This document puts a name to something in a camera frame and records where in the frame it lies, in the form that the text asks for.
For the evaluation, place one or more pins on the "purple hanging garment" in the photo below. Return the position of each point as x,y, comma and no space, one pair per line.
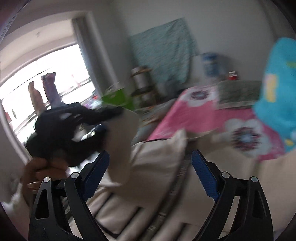
48,81

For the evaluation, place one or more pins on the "tan hanging coat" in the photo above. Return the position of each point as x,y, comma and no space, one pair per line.
36,99

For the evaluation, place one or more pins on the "green paper shopping bag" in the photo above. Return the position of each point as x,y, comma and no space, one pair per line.
118,97

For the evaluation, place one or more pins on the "blue pink cartoon quilt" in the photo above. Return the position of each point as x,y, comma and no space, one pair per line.
276,104

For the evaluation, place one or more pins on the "grey window curtain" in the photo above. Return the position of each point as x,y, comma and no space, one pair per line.
90,54

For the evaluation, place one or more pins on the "beige sweatshirt garment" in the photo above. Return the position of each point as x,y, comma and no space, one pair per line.
151,191

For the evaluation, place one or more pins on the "red can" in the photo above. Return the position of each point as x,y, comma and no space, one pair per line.
233,75

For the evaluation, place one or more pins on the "person's left hand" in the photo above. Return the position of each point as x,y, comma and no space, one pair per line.
36,170

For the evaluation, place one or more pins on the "large blue water bottle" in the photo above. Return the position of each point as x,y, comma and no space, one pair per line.
213,65

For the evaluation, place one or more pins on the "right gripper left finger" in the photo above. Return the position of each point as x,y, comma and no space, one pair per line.
48,219

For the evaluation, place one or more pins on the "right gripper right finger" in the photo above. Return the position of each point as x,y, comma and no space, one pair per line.
252,220

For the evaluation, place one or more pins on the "teal floral hanging cloth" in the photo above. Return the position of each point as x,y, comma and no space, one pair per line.
166,49

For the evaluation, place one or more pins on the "pink floral bed blanket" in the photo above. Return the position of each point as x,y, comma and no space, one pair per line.
196,111

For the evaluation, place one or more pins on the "green patterned pillow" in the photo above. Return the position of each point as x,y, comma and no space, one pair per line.
238,93

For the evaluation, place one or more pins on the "wooden stand with pot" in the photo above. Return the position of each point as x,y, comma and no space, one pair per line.
145,92

